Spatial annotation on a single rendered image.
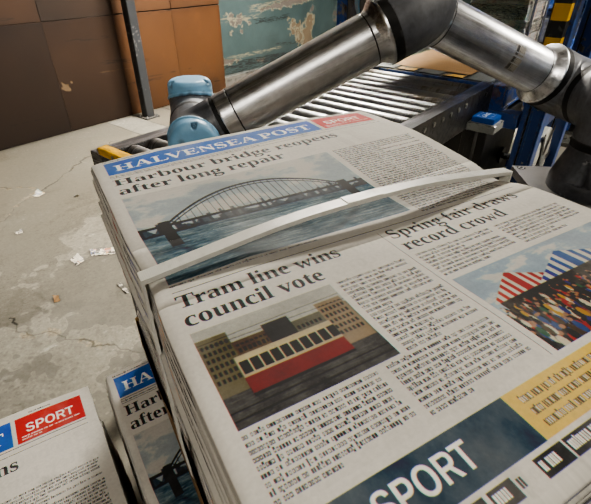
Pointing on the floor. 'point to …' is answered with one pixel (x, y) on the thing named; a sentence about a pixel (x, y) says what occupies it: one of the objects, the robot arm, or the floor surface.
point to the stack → (79, 451)
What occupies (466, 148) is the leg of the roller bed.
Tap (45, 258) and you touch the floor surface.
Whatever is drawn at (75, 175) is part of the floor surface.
